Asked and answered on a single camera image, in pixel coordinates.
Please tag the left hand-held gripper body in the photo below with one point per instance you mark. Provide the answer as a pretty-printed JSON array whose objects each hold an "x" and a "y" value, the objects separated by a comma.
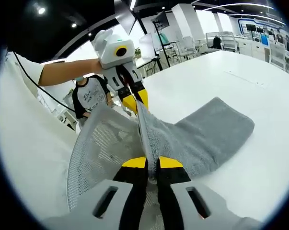
[{"x": 109, "y": 55}]

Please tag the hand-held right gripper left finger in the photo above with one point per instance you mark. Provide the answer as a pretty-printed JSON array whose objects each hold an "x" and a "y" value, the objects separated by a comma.
[{"x": 86, "y": 210}]

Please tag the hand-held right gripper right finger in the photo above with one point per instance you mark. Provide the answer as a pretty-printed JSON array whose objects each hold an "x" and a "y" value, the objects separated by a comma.
[{"x": 173, "y": 210}]

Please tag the grey towel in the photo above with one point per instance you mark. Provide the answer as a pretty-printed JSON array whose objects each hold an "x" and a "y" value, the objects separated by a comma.
[{"x": 201, "y": 134}]

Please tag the white reflector panel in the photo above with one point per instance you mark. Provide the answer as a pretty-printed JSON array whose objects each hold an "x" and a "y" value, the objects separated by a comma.
[{"x": 146, "y": 46}]

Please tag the grey studio light panel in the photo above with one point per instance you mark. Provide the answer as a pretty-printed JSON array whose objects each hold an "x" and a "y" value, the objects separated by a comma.
[{"x": 125, "y": 16}]

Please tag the white office chair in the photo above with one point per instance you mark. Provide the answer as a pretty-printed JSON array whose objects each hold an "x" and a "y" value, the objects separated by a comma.
[
  {"x": 228, "y": 42},
  {"x": 278, "y": 56},
  {"x": 189, "y": 46}
]

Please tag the black light on stand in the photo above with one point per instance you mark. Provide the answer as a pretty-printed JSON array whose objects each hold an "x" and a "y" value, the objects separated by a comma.
[{"x": 161, "y": 18}]

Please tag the grey mesh chair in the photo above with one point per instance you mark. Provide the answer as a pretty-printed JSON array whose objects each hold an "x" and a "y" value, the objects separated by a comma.
[{"x": 98, "y": 148}]

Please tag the black backpack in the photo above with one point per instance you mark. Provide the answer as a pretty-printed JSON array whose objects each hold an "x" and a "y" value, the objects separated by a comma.
[{"x": 217, "y": 42}]

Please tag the person's white shirt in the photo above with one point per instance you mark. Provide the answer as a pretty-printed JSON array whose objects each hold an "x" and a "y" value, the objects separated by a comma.
[{"x": 26, "y": 134}]

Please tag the black monitor screen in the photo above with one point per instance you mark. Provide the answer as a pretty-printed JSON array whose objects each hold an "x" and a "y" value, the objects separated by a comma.
[{"x": 250, "y": 27}]

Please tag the blue container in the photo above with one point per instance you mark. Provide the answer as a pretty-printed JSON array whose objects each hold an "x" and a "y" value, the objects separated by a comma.
[{"x": 265, "y": 40}]

